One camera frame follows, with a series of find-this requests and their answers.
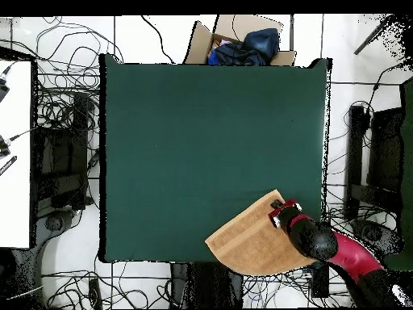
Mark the orange terry towel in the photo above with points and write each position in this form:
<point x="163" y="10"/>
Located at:
<point x="245" y="242"/>

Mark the pink cloth item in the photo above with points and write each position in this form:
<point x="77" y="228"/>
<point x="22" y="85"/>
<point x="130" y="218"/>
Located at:
<point x="221" y="43"/>

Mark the dark green table cloth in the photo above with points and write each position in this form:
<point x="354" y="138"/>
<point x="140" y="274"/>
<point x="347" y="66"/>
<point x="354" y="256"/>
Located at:
<point x="193" y="129"/>

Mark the dark green fabric panel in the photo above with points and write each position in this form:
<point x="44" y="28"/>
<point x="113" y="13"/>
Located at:
<point x="407" y="161"/>

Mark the dark blue clothing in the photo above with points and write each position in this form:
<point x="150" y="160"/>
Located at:
<point x="258" y="42"/>

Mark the brown cardboard box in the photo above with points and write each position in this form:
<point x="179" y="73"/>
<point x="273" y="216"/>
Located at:
<point x="200" y="42"/>

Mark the black slanted bar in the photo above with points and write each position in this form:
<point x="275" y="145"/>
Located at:
<point x="371" y="35"/>

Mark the small black device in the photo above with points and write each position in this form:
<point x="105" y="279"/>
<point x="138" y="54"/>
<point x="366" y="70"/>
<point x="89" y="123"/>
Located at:
<point x="95" y="292"/>

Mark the black bulky object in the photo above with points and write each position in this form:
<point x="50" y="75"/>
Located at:
<point x="61" y="155"/>

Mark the white table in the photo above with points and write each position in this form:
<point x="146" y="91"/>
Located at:
<point x="16" y="193"/>

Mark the black label strip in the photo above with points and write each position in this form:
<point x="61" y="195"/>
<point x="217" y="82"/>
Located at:
<point x="8" y="164"/>

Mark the black metal frame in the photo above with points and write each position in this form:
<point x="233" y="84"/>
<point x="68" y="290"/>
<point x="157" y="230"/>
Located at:
<point x="356" y="145"/>

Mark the black camera device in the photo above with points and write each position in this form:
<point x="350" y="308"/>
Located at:
<point x="2" y="88"/>
<point x="3" y="147"/>

